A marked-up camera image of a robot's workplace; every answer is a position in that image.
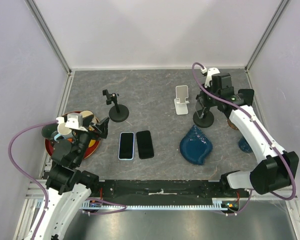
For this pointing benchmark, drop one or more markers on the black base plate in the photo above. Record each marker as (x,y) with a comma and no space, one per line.
(164,192)

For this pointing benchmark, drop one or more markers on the white phone stand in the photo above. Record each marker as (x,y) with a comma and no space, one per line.
(181,99)

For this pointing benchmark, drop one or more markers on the light blue phone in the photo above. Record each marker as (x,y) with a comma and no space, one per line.
(126,146)

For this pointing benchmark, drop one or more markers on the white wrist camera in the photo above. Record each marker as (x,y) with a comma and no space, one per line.
(208,73)
(73,121)

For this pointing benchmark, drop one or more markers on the dark green mug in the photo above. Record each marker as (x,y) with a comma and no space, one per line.
(49,131)

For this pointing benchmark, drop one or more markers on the red round tray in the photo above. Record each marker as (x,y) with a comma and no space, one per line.
(49,145)

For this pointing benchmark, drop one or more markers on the wooden round phone stand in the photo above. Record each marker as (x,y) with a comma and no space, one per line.
(232,125)

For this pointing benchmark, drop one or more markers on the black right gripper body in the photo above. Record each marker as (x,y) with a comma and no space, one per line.
(214,99)

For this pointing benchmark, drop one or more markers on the black phone on wooden stand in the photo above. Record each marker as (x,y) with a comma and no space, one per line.
(247,95)

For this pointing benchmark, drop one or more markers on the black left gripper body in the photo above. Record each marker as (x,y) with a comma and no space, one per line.
(94,134)

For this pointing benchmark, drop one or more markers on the beige mug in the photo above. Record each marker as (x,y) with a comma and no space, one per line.
(87,116)

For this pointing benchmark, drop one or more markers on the dark blue mug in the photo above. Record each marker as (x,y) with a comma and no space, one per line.
(244,146)

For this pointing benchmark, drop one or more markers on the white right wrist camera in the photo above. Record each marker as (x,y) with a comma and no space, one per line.
(208,73)

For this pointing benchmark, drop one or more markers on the white mug blue handle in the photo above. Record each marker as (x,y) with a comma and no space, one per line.
(63,132)

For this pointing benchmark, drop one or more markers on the yellow cup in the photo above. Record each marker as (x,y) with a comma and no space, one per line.
(91,143)

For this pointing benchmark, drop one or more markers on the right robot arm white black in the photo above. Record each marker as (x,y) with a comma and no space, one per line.
(276,168)

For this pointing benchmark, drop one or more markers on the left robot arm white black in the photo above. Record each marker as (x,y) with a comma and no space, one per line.
(67,187)

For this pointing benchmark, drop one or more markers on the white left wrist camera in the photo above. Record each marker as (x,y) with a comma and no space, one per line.
(73,121)

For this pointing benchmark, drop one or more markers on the black round phone stand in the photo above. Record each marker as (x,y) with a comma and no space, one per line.
(119,112)

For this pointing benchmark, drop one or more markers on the blue leaf-shaped plate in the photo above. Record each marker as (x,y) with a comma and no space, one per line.
(195,146)

